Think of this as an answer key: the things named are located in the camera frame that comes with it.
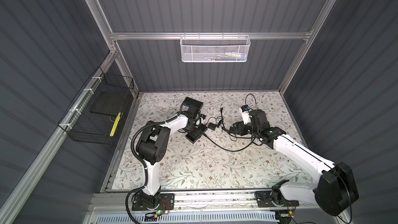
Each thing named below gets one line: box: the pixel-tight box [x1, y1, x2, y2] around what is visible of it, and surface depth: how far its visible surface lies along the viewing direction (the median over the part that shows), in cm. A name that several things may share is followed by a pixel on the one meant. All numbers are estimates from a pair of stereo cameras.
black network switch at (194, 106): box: [182, 96, 204, 113], surface depth 114 cm
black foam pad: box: [90, 90, 129, 117], surface depth 76 cm
